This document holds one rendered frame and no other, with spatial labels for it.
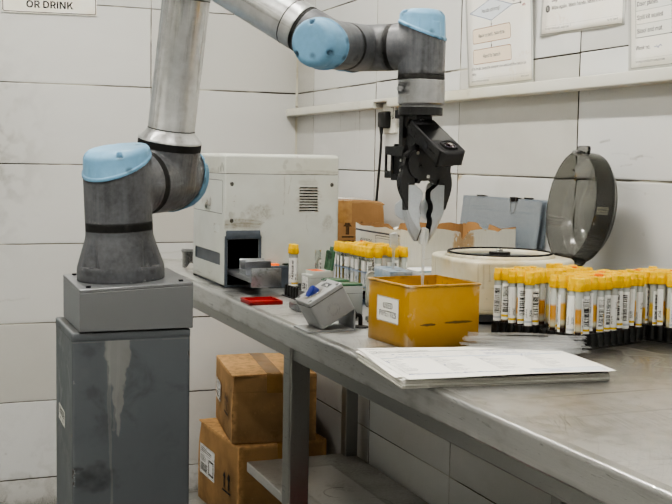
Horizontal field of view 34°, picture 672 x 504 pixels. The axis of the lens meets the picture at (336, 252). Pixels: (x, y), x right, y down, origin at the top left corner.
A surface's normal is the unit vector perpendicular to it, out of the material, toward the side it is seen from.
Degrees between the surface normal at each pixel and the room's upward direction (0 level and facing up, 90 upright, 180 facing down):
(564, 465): 90
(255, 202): 90
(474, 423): 90
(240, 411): 89
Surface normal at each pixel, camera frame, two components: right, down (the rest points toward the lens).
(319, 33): -0.47, 0.13
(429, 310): 0.44, 0.08
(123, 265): 0.22, -0.18
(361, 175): -0.93, 0.01
